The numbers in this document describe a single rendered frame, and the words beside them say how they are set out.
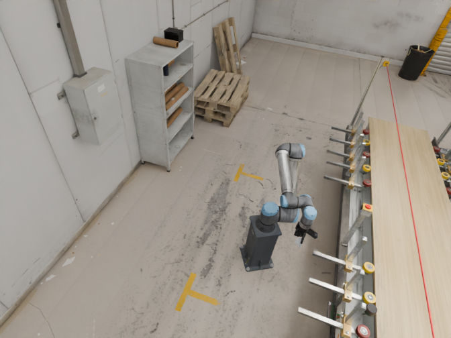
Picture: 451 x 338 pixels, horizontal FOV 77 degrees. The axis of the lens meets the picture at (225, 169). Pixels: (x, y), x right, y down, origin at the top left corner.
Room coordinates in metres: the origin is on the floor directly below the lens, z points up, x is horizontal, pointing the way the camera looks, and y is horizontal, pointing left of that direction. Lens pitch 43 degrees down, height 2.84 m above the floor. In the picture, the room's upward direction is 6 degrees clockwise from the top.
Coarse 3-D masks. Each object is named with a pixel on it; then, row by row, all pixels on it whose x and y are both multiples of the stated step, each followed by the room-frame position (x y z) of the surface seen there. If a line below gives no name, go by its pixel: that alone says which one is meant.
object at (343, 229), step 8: (344, 144) 3.14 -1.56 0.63; (344, 152) 2.93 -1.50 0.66; (344, 160) 2.73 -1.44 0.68; (344, 168) 2.56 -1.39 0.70; (344, 176) 2.41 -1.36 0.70; (344, 184) 2.28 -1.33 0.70; (344, 192) 2.15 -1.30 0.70; (344, 200) 2.04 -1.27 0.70; (344, 208) 1.93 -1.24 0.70; (344, 216) 1.83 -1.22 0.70; (344, 224) 1.73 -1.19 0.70; (344, 232) 1.63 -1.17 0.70; (336, 248) 1.49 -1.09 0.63; (344, 248) 1.45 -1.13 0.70; (336, 256) 1.39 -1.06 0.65; (336, 264) 1.30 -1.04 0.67; (336, 272) 1.22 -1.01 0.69; (344, 272) 1.22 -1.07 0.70; (336, 280) 1.14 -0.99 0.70; (344, 280) 1.15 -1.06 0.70; (336, 296) 1.01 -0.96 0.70; (336, 304) 0.95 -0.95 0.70; (344, 304) 0.95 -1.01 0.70; (344, 312) 0.90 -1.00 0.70
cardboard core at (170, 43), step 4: (156, 40) 3.48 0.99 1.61; (160, 40) 3.47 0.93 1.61; (164, 40) 3.46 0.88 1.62; (168, 40) 3.46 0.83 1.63; (172, 40) 3.46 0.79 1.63; (160, 44) 3.48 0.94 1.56; (164, 44) 3.45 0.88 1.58; (168, 44) 3.44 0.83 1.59; (172, 44) 3.43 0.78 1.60; (176, 44) 3.49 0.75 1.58
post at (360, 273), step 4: (356, 272) 1.02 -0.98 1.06; (360, 272) 1.00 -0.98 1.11; (356, 276) 1.00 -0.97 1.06; (360, 276) 0.99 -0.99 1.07; (352, 280) 1.00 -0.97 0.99; (356, 280) 0.99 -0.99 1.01; (348, 284) 1.01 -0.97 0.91; (352, 284) 0.99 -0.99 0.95; (348, 288) 0.99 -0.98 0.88; (352, 288) 0.99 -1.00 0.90; (340, 296) 1.00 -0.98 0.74
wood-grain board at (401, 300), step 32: (384, 128) 3.21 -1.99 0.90; (416, 128) 3.29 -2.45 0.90; (384, 160) 2.53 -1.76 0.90; (416, 160) 2.59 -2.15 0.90; (384, 192) 2.01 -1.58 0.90; (416, 192) 2.06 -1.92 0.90; (384, 224) 1.61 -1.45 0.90; (416, 224) 1.65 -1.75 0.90; (448, 224) 1.69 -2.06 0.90; (384, 256) 1.28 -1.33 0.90; (416, 256) 1.31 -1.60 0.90; (448, 256) 1.35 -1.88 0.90; (384, 288) 1.01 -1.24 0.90; (416, 288) 1.04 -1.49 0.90; (448, 288) 1.07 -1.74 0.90; (384, 320) 0.79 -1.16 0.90; (416, 320) 0.81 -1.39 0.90; (448, 320) 0.83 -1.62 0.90
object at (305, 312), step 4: (300, 308) 0.82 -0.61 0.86; (300, 312) 0.80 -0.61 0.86; (304, 312) 0.80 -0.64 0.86; (308, 312) 0.80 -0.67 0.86; (308, 316) 0.78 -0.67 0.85; (312, 316) 0.78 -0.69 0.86; (316, 316) 0.78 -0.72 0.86; (320, 316) 0.79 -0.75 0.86; (316, 320) 0.77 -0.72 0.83; (320, 320) 0.76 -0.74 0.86; (324, 320) 0.76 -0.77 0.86; (328, 320) 0.77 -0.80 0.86; (332, 320) 0.77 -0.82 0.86; (328, 324) 0.75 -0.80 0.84; (332, 324) 0.74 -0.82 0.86; (336, 324) 0.75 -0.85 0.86; (340, 324) 0.75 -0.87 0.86; (336, 328) 0.73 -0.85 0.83; (340, 328) 0.73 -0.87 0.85; (352, 328) 0.73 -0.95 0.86; (352, 332) 0.71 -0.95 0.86; (356, 336) 0.69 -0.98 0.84
